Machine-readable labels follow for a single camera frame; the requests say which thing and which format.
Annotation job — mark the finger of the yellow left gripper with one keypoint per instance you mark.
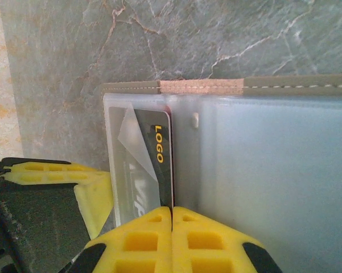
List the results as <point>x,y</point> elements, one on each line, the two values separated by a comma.
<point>59,167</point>
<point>96,199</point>

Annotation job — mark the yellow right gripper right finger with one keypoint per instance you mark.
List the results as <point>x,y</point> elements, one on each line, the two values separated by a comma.
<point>205,256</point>

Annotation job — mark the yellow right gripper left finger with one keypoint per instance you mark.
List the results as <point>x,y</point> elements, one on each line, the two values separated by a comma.
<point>148,256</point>

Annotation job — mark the black credit card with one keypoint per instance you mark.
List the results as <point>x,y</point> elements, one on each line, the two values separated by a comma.
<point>159,142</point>

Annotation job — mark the grey card holder wallet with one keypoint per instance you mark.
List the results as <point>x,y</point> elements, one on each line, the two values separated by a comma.
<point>273,170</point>

